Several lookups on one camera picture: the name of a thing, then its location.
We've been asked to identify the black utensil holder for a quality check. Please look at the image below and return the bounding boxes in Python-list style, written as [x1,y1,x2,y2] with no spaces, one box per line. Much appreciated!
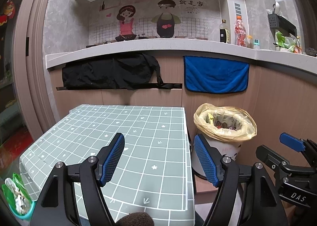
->
[267,13,297,35]

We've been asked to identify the low wooden stool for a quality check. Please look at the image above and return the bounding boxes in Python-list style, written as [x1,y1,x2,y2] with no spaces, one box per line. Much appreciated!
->
[193,173,221,195]

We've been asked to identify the teal plastic basin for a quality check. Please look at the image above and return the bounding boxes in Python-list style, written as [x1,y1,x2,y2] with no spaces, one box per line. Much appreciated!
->
[7,201,34,220]

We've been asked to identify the brown door frame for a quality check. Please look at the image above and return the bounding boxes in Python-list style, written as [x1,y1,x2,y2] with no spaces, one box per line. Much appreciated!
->
[15,0,65,142]

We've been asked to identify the orange-capped bottle red contents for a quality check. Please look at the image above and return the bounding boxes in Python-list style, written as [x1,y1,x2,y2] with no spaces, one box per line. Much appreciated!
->
[235,16,248,46]

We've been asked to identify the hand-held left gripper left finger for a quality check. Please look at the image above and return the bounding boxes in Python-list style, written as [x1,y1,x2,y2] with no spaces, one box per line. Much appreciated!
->
[29,132,125,226]

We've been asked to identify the blue towel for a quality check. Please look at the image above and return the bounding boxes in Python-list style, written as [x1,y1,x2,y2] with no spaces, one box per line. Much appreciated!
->
[183,56,250,93]

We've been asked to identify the colourful window decal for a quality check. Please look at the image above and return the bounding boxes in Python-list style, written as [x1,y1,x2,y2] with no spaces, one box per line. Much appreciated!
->
[0,0,25,25]

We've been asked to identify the clear plastic bag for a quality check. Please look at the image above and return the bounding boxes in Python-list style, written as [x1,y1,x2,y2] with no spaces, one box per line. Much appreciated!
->
[288,34,303,54]

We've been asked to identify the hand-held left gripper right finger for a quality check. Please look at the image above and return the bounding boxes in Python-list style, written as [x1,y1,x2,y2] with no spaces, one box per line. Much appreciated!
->
[193,134,289,226]

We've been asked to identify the dark soy sauce bottle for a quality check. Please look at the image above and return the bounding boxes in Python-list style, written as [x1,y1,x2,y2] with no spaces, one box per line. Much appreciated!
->
[219,19,231,43]

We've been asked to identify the light green plastic bag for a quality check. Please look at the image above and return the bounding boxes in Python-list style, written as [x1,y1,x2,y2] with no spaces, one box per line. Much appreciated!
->
[274,31,296,51]

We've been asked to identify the brown fuzzy object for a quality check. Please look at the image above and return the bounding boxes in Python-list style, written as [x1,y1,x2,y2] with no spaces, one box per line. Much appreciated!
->
[114,212,155,226]

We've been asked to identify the white trash bin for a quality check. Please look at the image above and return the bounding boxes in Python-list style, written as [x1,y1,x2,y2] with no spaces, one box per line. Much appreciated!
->
[192,137,242,182]

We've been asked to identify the black cloth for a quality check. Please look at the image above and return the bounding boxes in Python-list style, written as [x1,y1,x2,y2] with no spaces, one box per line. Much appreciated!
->
[62,54,182,90]

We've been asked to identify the grey kitchen countertop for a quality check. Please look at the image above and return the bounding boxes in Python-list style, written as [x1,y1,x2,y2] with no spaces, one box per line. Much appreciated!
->
[45,38,317,75]

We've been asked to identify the cartoon couple wall sticker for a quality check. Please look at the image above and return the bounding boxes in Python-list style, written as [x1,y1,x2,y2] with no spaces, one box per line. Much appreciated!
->
[93,0,218,43]

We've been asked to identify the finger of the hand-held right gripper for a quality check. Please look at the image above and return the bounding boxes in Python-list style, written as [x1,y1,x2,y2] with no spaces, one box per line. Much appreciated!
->
[256,145,317,185]
[279,132,317,164]

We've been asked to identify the green grid tablecloth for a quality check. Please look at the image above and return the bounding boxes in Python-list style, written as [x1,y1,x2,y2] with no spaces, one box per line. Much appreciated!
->
[19,104,196,226]

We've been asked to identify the green printed packet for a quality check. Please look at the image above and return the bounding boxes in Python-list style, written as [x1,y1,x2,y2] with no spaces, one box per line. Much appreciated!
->
[1,173,32,215]

